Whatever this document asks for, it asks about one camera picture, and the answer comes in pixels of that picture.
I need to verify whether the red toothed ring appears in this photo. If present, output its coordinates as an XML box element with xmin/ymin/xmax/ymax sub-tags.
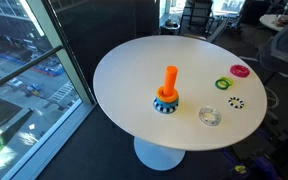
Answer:
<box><xmin>229</xmin><ymin>64</ymin><xmax>251</xmax><ymax>79</ymax></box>

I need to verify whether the orange stacking peg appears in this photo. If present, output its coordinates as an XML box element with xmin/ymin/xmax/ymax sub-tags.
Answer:
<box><xmin>163</xmin><ymin>65</ymin><xmax>179</xmax><ymax>98</ymax></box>

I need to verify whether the black backdrop panel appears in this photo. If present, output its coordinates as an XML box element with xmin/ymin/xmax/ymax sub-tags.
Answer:
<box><xmin>48</xmin><ymin>0</ymin><xmax>161</xmax><ymax>101</ymax></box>

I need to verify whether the grey office chair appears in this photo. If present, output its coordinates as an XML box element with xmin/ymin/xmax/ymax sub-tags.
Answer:
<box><xmin>178</xmin><ymin>0</ymin><xmax>230</xmax><ymax>44</ymax></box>

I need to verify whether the grey window mullion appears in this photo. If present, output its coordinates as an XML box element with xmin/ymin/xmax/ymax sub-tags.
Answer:
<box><xmin>25</xmin><ymin>0</ymin><xmax>97</xmax><ymax>105</ymax></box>

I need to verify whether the dark window handrail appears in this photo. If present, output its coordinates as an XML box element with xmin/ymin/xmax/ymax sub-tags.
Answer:
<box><xmin>0</xmin><ymin>44</ymin><xmax>65</xmax><ymax>96</ymax></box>

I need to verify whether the purple yellow tool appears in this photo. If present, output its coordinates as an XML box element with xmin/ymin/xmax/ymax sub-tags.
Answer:
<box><xmin>230</xmin><ymin>156</ymin><xmax>285</xmax><ymax>180</ymax></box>

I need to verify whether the white round background table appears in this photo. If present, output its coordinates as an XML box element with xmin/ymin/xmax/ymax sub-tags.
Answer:
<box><xmin>259</xmin><ymin>13</ymin><xmax>288</xmax><ymax>33</ymax></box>

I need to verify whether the orange toothed ring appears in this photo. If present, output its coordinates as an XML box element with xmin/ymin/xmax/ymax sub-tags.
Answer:
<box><xmin>155</xmin><ymin>85</ymin><xmax>180</xmax><ymax>104</ymax></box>

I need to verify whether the clear plastic ring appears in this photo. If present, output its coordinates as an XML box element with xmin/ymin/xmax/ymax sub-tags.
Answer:
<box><xmin>198</xmin><ymin>105</ymin><xmax>222</xmax><ymax>127</ymax></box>

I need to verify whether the white table pedestal base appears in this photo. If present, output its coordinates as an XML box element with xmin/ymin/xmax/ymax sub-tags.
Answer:
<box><xmin>133</xmin><ymin>136</ymin><xmax>186</xmax><ymax>172</ymax></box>

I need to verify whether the dark green ring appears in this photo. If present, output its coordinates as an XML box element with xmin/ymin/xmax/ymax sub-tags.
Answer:
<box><xmin>214</xmin><ymin>78</ymin><xmax>231</xmax><ymax>90</ymax></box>

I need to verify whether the black and white ring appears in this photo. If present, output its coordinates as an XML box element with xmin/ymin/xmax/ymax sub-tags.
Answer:
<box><xmin>227</xmin><ymin>96</ymin><xmax>245</xmax><ymax>110</ymax></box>

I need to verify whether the yellow-green toothed ring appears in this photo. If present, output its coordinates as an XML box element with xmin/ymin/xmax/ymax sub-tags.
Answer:
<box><xmin>219</xmin><ymin>76</ymin><xmax>234</xmax><ymax>88</ymax></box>

